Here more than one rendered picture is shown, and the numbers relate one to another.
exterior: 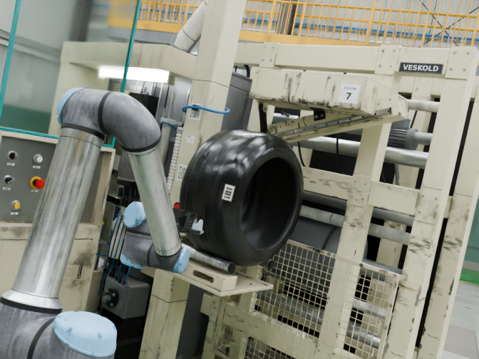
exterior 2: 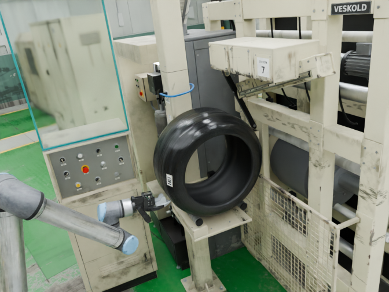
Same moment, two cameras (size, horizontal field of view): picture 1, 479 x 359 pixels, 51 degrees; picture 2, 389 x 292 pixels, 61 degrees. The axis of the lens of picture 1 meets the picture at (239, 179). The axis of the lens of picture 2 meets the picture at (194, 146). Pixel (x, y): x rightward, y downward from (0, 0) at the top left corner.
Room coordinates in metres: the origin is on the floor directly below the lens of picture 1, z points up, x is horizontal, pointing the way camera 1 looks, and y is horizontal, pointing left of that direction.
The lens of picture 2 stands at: (0.76, -0.82, 1.96)
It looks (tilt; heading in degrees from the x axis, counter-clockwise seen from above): 22 degrees down; 30
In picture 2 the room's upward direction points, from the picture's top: 7 degrees counter-clockwise
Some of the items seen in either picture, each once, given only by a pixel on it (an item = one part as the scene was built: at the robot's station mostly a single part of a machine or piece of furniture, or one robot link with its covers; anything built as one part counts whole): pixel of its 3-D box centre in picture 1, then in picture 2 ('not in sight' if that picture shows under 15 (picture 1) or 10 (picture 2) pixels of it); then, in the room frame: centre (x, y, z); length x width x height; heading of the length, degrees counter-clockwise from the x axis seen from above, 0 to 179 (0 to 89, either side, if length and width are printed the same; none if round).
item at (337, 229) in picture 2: (293, 317); (278, 236); (2.37, -0.38, 0.65); 0.90 x 0.02 x 0.70; 51
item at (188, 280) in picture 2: not in sight; (202, 283); (2.39, 0.22, 0.02); 0.27 x 0.27 x 0.04; 51
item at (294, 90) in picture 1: (316, 93); (256, 56); (2.40, -0.28, 1.71); 0.61 x 0.25 x 0.15; 51
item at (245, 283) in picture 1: (217, 277); (210, 214); (2.25, 0.01, 0.80); 0.37 x 0.36 x 0.02; 141
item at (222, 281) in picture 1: (198, 271); (188, 216); (2.14, 0.10, 0.84); 0.36 x 0.09 x 0.06; 51
